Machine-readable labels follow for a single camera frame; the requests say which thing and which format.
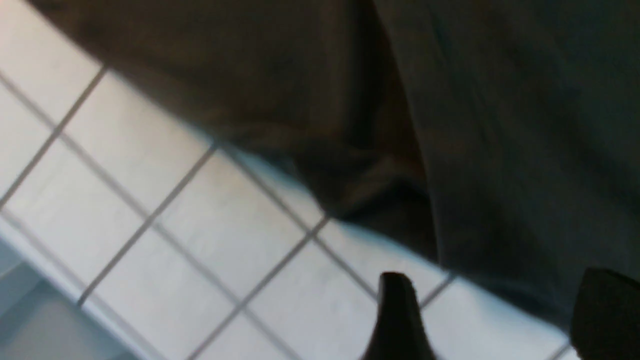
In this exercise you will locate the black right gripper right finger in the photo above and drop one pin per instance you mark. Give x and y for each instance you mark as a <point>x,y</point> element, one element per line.
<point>606,317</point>

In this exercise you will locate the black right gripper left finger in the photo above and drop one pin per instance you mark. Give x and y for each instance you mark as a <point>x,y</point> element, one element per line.
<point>399,332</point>

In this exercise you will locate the dark gray long-sleeved shirt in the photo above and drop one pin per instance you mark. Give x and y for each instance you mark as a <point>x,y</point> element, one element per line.
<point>499,138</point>

